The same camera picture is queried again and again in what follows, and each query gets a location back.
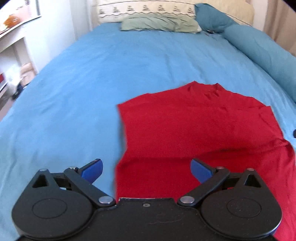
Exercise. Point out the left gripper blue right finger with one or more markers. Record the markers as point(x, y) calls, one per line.
point(207, 174)

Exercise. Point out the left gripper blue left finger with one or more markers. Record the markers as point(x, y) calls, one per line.
point(86, 174)

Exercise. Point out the red knit sweater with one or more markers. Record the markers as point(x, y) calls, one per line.
point(165, 131)

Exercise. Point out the blue bed sheet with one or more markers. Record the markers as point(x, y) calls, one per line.
point(68, 116)

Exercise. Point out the rolled blue duvet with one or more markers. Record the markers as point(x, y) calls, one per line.
point(266, 53)

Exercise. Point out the beige curtain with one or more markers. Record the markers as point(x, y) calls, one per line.
point(280, 24)

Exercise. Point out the small black object on bed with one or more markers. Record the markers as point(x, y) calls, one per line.
point(210, 31)

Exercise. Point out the teal pillow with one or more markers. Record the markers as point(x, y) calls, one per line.
point(209, 18)

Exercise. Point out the white shelf desk unit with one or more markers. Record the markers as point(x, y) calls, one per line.
point(17, 67)

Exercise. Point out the green pillow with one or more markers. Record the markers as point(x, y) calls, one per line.
point(155, 22)

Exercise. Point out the cream quilted headboard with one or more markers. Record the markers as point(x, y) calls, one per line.
point(115, 11)

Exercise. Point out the orange teddy bear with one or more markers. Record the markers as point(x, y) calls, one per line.
point(12, 21)

